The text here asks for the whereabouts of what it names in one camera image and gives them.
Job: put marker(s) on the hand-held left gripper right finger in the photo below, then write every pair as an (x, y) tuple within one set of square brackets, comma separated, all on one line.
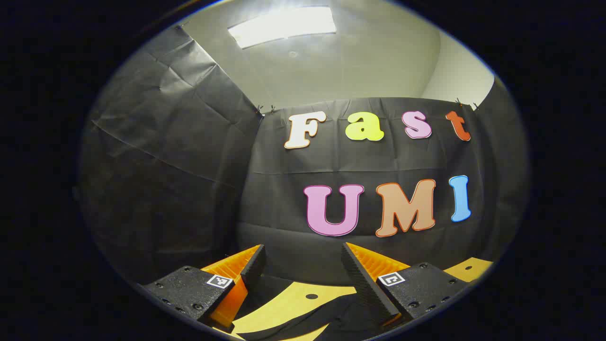
[(364, 289)]

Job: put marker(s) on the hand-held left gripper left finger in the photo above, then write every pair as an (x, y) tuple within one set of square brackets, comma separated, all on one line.
[(254, 267)]

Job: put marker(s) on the black garment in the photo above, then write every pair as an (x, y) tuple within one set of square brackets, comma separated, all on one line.
[(341, 317)]

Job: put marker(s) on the black backdrop cloth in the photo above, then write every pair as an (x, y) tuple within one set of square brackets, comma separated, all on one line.
[(165, 166)]

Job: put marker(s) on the ceiling light panel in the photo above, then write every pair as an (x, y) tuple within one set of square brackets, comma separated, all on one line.
[(284, 26)]

